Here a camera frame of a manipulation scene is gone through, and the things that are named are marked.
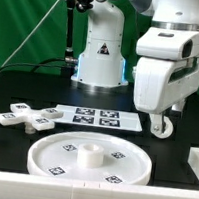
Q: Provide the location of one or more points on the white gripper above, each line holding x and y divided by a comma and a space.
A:
154, 92

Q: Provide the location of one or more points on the white round table top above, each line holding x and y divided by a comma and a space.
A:
89, 156

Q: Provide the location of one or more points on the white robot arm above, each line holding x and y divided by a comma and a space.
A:
101, 63

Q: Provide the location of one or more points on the white right fence block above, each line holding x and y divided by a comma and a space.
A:
193, 160

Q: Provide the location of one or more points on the white marker plate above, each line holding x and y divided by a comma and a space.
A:
99, 118

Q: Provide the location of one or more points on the white front fence bar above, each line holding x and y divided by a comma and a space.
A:
23, 186

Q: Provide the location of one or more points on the white cross-shaped table base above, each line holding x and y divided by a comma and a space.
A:
34, 120

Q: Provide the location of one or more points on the green backdrop curtain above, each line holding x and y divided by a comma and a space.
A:
32, 31

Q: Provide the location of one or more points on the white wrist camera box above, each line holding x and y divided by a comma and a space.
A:
168, 44

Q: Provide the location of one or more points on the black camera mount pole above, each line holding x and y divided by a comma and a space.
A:
81, 6

